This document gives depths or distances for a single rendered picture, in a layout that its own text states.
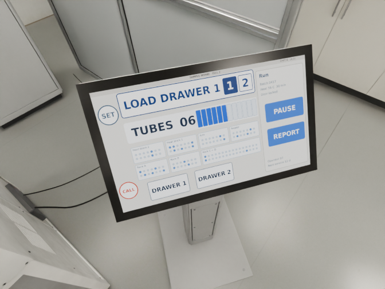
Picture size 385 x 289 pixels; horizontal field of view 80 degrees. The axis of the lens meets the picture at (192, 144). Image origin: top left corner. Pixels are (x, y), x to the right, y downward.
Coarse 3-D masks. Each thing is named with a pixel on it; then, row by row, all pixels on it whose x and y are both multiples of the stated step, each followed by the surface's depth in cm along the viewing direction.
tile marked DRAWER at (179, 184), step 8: (176, 176) 52; (184, 176) 53; (152, 184) 52; (160, 184) 52; (168, 184) 53; (176, 184) 53; (184, 184) 53; (152, 192) 52; (160, 192) 53; (168, 192) 53; (176, 192) 53; (184, 192) 54; (152, 200) 53
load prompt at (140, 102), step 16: (192, 80) 49; (208, 80) 49; (224, 80) 50; (240, 80) 51; (128, 96) 47; (144, 96) 47; (160, 96) 48; (176, 96) 49; (192, 96) 49; (208, 96) 50; (224, 96) 51; (128, 112) 47; (144, 112) 48
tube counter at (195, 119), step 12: (204, 108) 50; (216, 108) 51; (228, 108) 51; (240, 108) 52; (252, 108) 53; (180, 120) 50; (192, 120) 50; (204, 120) 51; (216, 120) 51; (228, 120) 52; (180, 132) 50
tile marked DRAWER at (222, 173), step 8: (208, 168) 54; (216, 168) 54; (224, 168) 54; (232, 168) 55; (200, 176) 54; (208, 176) 54; (216, 176) 54; (224, 176) 55; (232, 176) 55; (200, 184) 54; (208, 184) 55; (216, 184) 55
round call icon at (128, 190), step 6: (132, 180) 51; (120, 186) 50; (126, 186) 51; (132, 186) 51; (120, 192) 51; (126, 192) 51; (132, 192) 51; (138, 192) 52; (120, 198) 51; (126, 198) 51; (132, 198) 52
